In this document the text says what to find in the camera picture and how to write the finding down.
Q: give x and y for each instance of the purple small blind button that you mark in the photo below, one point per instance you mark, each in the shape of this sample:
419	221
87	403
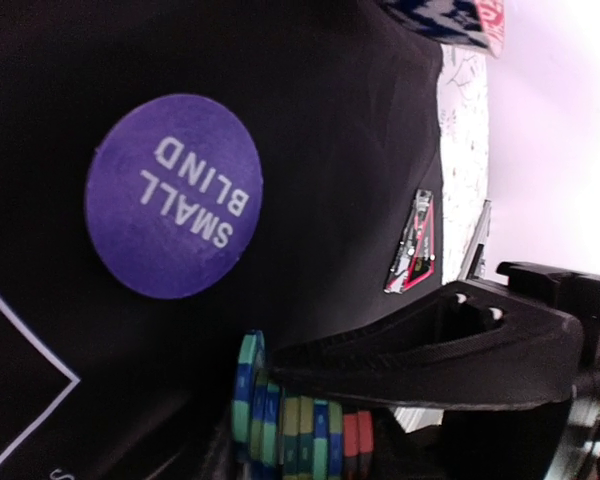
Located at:
173	196

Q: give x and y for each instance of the triangular all in button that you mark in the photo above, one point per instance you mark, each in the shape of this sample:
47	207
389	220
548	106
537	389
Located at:
415	257

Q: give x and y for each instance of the red patterned bowl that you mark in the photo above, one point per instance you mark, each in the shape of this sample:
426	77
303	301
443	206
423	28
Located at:
477	25

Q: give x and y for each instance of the green blue chip stack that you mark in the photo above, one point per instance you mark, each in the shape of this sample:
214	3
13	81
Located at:
278	434

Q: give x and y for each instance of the black poker felt mat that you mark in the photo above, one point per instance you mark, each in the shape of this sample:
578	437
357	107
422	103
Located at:
98	381

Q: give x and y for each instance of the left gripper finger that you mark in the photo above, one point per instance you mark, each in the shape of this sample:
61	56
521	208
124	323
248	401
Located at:
465	346

